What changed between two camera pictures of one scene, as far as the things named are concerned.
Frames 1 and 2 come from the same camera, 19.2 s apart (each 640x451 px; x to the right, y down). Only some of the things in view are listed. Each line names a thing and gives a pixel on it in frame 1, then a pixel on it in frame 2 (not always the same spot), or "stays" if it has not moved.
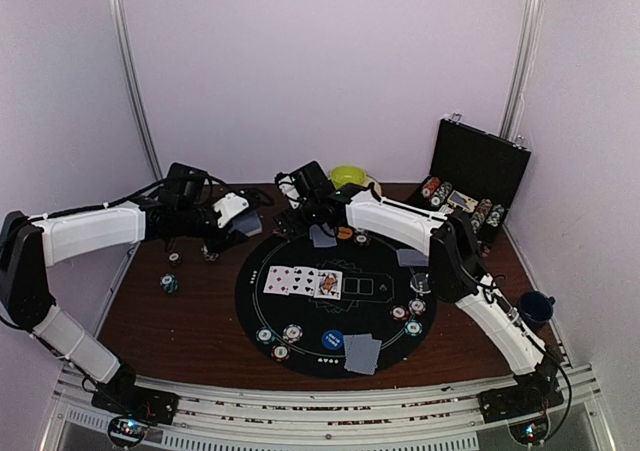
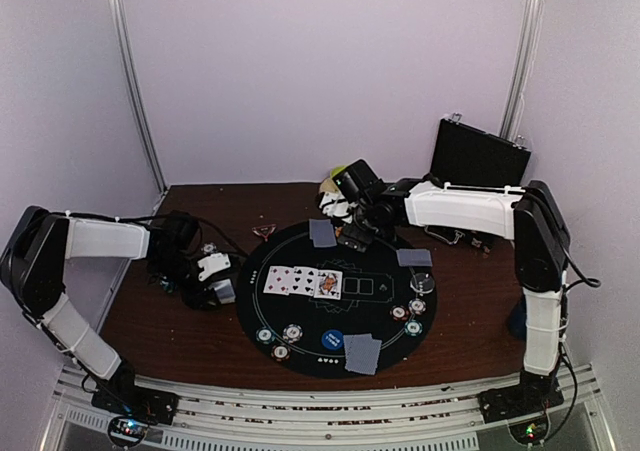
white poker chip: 292,332 stays
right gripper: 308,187 to 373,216
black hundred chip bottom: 280,353 stays
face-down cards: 362,353 stays
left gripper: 216,244 to 195,298
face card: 328,284 stays
